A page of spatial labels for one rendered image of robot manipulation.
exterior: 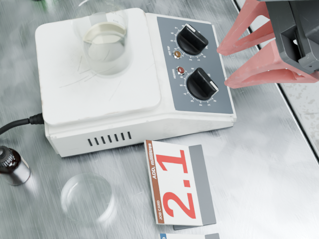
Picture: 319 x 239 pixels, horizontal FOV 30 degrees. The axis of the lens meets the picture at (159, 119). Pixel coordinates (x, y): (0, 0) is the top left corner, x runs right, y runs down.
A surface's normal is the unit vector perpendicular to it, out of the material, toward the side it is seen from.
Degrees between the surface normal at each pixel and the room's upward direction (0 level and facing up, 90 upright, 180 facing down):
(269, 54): 61
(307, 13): 40
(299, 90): 0
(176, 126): 90
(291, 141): 0
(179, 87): 30
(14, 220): 0
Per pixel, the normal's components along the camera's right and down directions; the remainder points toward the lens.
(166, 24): 0.44, -0.44
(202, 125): 0.17, 0.90
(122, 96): -0.07, -0.40
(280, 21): -0.69, -0.20
